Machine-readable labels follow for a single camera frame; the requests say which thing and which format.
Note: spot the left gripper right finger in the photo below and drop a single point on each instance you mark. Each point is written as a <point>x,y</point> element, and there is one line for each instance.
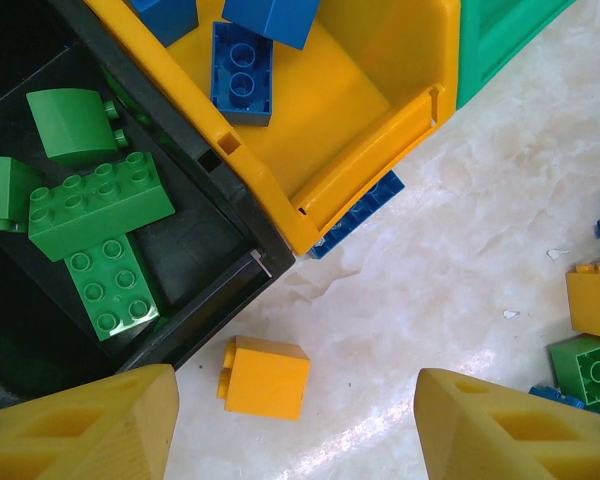
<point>460,440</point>

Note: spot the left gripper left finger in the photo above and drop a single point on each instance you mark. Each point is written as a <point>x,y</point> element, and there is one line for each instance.
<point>120,430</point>

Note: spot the yellow lego brick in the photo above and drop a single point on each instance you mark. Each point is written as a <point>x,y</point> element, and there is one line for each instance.
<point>597,305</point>
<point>270,380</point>

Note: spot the green flat lego plate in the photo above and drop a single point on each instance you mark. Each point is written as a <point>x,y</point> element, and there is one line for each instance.
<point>110,285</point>

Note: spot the black plastic bin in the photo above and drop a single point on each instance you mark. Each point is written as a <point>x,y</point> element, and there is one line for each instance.
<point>200,235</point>

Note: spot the blue flat lego plate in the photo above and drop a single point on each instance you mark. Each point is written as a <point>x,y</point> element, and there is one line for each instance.
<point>360,210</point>

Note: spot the green small lego brick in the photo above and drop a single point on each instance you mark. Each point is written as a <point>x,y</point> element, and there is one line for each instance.
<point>0,185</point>

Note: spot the green curved lego brick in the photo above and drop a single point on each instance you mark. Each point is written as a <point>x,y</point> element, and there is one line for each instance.
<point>65,125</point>

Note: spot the yellow plastic bin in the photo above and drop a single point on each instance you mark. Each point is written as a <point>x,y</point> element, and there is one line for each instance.
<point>340,100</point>

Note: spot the green plastic bin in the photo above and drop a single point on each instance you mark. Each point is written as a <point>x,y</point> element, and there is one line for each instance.
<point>500,45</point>

